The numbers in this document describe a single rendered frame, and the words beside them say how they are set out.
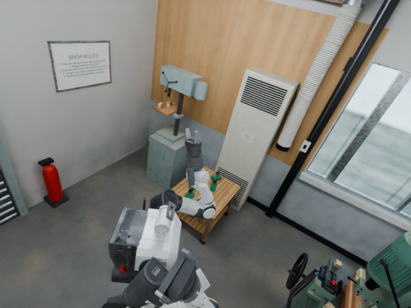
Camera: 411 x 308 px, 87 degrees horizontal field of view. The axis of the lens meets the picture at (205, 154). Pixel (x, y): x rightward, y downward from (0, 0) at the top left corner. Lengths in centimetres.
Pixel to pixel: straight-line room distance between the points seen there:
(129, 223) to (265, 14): 228
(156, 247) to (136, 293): 18
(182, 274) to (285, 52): 230
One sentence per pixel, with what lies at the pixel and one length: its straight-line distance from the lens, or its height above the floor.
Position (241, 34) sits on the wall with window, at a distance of 272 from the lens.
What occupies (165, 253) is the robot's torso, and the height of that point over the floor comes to 136.
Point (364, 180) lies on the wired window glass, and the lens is 301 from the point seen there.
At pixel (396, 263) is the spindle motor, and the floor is 138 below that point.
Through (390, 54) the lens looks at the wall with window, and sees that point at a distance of 257.
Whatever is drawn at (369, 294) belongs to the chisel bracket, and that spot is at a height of 105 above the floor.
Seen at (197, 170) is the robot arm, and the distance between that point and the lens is 117.
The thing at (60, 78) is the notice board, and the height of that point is 138.
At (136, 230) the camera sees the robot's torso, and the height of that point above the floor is 137.
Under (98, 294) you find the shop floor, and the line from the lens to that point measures 247.
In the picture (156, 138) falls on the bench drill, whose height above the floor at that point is 70.
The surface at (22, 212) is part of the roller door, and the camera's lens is 308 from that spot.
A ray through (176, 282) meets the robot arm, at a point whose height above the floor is 165.
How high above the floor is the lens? 226
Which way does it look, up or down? 34 degrees down
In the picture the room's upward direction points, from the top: 15 degrees clockwise
